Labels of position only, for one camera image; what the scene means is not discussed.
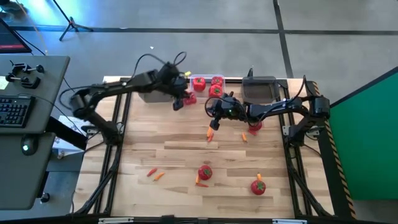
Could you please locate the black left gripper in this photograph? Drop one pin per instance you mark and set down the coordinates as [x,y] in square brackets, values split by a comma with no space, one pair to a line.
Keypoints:
[177,84]

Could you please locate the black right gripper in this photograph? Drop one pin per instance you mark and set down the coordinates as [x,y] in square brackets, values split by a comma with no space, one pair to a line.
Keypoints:
[230,107]

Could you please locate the red bell pepper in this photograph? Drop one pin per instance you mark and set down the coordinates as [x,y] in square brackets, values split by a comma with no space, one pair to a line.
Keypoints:
[190,99]
[217,81]
[215,91]
[199,83]

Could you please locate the orange carrot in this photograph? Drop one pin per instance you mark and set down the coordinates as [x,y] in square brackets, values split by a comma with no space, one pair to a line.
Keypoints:
[244,137]

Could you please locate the red tomato with green leaves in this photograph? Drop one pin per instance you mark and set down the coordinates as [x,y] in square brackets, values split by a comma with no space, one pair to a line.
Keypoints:
[205,172]
[255,126]
[258,187]

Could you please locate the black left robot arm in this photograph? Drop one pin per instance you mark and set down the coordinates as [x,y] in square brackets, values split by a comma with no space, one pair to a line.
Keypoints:
[109,88]

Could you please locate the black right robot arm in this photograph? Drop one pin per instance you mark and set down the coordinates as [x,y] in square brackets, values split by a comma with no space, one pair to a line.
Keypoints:
[280,107]

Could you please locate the grey plastic basket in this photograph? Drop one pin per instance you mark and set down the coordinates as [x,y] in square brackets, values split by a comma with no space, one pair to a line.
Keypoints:
[155,98]
[260,90]

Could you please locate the clear plastic basket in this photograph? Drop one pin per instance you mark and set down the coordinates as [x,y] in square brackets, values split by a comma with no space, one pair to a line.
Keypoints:
[207,77]

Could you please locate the black clip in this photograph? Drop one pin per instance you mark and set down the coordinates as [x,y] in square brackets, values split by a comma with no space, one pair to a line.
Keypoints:
[250,73]

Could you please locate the black base board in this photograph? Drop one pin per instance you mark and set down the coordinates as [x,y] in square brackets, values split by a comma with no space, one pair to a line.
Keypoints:
[323,174]

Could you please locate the black desk support bar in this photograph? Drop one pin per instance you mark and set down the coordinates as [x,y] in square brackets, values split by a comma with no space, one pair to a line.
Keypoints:
[66,133]

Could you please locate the yellow black hazard tape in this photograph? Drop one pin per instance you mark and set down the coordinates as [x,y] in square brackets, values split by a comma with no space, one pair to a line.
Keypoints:
[336,155]

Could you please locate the white box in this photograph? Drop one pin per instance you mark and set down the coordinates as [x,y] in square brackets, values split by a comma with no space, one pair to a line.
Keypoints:
[63,151]

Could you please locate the silver hinge plate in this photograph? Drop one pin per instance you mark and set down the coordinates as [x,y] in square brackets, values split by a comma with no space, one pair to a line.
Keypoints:
[115,220]
[289,221]

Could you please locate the black tripod stand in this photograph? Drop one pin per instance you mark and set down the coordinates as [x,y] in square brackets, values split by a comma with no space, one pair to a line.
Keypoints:
[72,25]

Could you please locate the grey desk top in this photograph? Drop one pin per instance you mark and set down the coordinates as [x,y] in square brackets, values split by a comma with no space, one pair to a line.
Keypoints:
[49,81]
[18,180]

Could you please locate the green panel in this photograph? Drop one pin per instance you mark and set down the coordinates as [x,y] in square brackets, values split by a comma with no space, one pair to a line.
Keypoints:
[367,140]

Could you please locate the black desk clamp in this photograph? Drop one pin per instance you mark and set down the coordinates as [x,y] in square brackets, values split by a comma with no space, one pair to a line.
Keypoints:
[18,67]
[29,82]

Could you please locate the black computer mouse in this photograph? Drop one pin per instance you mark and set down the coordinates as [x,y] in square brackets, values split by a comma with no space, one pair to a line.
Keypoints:
[29,146]

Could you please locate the black keyboard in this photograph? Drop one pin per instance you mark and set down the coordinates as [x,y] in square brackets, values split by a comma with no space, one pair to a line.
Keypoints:
[15,110]

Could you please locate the black knob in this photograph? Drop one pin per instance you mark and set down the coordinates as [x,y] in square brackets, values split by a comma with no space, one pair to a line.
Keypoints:
[45,198]

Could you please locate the pale sticky note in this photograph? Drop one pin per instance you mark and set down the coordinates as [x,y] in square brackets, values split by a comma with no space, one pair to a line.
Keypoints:
[3,83]

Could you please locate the black computer monitor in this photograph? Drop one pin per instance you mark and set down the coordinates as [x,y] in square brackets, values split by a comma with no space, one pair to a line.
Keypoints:
[11,39]

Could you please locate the black aluminium table frame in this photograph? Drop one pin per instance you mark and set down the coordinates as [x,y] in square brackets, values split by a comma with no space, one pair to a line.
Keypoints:
[282,83]

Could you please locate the silver mounting bracket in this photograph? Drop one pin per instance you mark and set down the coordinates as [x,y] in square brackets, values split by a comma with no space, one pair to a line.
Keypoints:
[314,130]
[88,130]

